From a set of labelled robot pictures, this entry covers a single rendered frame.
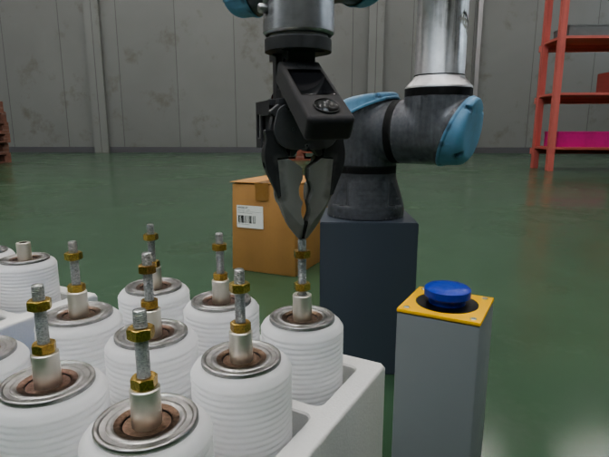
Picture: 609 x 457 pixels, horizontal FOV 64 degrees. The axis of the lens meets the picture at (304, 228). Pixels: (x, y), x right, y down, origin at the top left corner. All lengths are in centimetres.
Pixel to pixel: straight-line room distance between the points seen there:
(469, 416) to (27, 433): 35
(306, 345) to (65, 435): 24
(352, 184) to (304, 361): 46
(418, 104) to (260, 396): 58
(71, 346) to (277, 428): 25
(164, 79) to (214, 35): 136
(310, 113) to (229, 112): 1016
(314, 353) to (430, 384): 14
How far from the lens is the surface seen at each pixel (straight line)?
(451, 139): 85
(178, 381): 54
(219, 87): 1067
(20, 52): 1226
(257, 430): 47
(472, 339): 43
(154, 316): 54
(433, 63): 88
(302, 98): 47
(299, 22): 52
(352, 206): 92
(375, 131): 90
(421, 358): 45
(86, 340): 61
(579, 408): 101
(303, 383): 56
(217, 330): 60
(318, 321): 56
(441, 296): 44
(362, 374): 61
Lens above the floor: 46
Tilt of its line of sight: 11 degrees down
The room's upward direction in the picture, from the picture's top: straight up
